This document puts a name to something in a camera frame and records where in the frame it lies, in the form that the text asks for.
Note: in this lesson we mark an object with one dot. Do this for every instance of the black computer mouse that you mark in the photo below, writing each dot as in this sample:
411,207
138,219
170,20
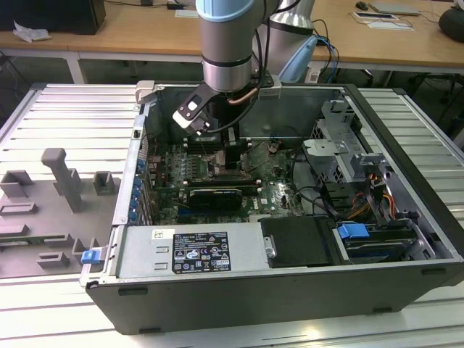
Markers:
361,5

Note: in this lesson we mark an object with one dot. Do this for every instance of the green motherboard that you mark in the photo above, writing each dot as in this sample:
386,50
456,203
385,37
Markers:
275,192

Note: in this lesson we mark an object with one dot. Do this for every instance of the grey power supply unit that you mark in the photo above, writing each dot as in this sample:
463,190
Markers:
145,250

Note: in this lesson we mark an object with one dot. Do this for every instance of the blue card retention clip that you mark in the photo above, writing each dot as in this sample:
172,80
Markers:
137,188
133,215
140,166
135,202

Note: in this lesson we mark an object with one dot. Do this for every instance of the crumpled white paper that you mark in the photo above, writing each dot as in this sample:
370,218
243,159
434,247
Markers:
30,32

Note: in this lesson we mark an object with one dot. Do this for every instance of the black desktop box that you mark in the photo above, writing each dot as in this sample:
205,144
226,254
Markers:
54,14

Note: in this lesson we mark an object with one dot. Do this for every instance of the copper curved tube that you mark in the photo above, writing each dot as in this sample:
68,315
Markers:
243,99

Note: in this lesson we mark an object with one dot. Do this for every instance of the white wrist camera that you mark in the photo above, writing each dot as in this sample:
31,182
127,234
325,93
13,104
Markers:
188,112

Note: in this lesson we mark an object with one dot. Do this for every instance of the black plastic shroud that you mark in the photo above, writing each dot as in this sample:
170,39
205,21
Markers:
293,239

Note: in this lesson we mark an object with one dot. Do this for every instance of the black open PC case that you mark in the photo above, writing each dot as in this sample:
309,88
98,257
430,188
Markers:
253,301

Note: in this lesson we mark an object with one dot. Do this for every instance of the CPU socket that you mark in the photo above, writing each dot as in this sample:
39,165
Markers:
217,173

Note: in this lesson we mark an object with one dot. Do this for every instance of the grey metal drive cage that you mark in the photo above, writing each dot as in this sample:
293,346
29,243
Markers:
337,159

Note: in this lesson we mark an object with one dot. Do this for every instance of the blue case latch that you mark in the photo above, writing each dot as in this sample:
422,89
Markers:
90,256

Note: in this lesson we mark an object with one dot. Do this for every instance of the hard disk in blue carrier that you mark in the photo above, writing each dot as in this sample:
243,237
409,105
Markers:
351,230

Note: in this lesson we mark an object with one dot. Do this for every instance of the green RAM stick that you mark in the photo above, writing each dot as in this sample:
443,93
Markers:
40,239

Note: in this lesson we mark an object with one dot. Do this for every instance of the white barcode sticker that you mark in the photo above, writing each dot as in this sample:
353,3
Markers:
162,234

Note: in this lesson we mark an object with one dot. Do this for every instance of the black power adapter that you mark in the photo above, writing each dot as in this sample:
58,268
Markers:
175,6

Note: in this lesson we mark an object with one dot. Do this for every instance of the grey case release latch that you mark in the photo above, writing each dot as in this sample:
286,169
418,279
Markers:
144,90

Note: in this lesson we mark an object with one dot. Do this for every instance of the white paper sheet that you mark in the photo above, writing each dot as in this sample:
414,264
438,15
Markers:
391,25

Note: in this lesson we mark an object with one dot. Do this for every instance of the black label sticker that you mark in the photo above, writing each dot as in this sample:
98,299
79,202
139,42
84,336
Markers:
201,250

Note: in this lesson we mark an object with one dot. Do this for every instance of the black graphics card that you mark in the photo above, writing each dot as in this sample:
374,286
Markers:
214,199

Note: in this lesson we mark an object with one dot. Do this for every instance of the white flat device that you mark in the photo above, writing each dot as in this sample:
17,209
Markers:
375,16

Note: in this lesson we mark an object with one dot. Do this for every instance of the grey laptop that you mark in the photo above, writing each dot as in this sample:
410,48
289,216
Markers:
393,7

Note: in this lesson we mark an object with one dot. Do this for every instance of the black round bag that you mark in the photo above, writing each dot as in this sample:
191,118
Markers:
452,23

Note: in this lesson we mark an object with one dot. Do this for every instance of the wooden desk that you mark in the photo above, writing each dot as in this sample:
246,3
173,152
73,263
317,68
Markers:
145,32

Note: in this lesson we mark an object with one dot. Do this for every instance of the white printed sheet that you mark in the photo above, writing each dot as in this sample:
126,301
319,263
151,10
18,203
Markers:
186,13

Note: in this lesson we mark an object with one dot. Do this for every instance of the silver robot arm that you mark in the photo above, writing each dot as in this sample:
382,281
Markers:
224,43

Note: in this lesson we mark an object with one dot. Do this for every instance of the grey parts rack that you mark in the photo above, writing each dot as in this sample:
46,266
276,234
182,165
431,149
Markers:
90,217

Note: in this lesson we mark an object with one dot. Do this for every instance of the small brown board component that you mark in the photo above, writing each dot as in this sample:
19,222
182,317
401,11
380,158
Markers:
273,146

